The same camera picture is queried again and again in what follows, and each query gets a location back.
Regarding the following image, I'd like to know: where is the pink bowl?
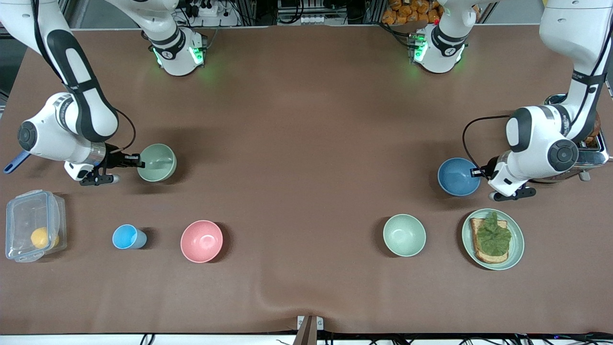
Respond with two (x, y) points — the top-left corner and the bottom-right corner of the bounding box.
(180, 220), (224, 264)

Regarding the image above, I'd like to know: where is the white power strip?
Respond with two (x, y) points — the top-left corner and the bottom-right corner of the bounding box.
(184, 0), (222, 18)

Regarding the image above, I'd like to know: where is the blue bowl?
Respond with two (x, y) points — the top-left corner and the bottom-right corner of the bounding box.
(437, 158), (481, 197)

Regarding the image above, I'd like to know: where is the brown bread slice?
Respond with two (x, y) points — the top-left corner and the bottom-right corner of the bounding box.
(585, 113), (602, 144)

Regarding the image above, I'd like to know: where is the green lettuce leaf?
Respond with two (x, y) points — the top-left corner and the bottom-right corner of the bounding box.
(476, 211), (512, 257)

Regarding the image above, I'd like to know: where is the brown table cloth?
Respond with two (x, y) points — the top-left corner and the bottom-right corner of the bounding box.
(0, 24), (613, 336)

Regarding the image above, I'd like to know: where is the bag of orange buns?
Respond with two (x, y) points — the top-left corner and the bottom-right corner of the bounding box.
(382, 0), (442, 26)

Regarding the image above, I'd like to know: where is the clear plastic lidded container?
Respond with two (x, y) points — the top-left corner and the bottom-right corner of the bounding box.
(5, 190), (68, 263)

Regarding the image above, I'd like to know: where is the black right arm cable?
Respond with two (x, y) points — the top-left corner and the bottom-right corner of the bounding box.
(30, 0), (137, 155)

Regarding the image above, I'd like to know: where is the blue cup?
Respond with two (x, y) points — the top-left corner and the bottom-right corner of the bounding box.
(112, 224), (148, 250)

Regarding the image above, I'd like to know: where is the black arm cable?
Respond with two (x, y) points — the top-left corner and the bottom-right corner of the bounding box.
(462, 38), (613, 169)
(30, 0), (137, 155)

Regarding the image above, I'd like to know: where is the light green plate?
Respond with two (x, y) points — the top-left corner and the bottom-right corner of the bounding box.
(462, 208), (525, 271)

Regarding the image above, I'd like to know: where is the light green bowl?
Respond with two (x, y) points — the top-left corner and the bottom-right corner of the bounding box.
(383, 214), (427, 257)
(137, 143), (177, 183)

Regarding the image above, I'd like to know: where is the blue spatula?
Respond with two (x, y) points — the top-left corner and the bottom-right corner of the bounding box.
(4, 150), (31, 174)

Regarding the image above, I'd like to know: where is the toasted bread slice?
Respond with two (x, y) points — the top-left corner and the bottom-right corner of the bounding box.
(469, 218), (509, 264)

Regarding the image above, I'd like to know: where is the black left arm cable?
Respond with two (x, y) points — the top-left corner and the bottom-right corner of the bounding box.
(462, 38), (613, 169)

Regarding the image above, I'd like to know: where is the yellow fruit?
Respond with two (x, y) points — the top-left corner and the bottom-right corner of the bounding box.
(30, 227), (60, 250)

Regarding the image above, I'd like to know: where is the metal table bracket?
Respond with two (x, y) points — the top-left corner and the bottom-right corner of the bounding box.
(297, 315), (324, 345)

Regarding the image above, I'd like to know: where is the cream and chrome toaster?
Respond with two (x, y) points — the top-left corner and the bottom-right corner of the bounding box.
(527, 94), (610, 185)

